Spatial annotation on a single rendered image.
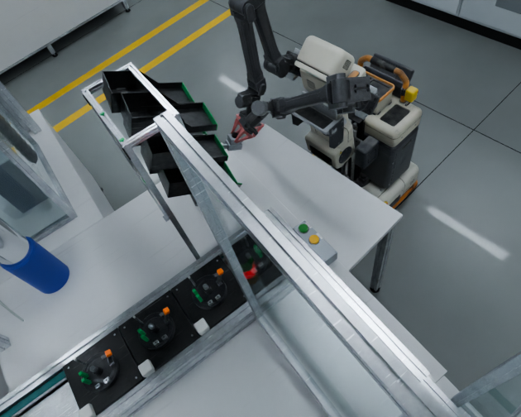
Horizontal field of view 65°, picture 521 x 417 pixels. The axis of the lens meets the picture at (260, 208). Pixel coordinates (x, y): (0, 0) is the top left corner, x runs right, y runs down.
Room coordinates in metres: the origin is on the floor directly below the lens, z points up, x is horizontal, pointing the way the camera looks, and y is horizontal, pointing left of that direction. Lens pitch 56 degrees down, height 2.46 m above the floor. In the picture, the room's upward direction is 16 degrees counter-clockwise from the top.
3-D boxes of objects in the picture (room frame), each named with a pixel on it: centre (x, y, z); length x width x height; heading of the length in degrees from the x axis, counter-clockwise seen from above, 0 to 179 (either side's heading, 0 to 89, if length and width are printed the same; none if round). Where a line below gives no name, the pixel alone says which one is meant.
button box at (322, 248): (0.79, -0.18, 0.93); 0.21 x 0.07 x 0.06; 23
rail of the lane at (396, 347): (0.60, -0.19, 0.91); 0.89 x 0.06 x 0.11; 23
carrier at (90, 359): (0.50, 0.74, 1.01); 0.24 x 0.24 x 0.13; 23
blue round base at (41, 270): (1.03, 1.02, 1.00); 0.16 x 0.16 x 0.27
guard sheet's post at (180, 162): (0.56, 0.12, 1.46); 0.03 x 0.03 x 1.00; 23
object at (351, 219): (1.06, -0.07, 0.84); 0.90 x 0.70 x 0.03; 30
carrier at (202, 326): (0.69, 0.29, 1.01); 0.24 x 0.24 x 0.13; 23
